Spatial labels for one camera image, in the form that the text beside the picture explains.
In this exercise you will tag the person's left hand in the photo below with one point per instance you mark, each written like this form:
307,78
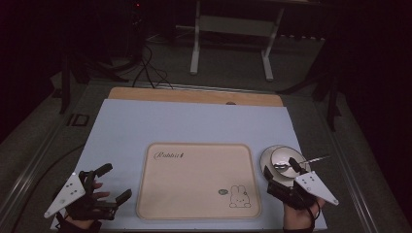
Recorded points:
94,195

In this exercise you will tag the black floor socket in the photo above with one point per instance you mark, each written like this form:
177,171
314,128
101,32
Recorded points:
78,119

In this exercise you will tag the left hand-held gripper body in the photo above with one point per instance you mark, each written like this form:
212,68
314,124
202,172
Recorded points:
69,192

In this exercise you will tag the white metal table frame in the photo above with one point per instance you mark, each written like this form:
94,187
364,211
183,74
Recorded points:
233,26

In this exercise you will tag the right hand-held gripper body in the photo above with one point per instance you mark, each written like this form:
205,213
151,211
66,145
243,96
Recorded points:
311,187

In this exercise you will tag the metal spoon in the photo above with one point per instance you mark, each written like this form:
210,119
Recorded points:
312,159

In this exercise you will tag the person's left black sleeve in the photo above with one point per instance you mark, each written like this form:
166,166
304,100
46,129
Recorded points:
74,228

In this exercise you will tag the person's right hand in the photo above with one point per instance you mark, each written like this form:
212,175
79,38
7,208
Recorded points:
299,216

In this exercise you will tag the beige rabbit print placemat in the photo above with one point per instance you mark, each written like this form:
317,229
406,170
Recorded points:
197,184

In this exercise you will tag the black metal stand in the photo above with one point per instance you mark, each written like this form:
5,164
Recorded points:
66,87
330,93

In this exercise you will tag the light blue table cover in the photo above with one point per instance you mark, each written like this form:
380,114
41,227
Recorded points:
194,123

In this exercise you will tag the wooden table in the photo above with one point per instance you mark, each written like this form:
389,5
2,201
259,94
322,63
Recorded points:
194,96

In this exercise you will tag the black device with red light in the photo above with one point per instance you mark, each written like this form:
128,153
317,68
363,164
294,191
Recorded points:
137,26

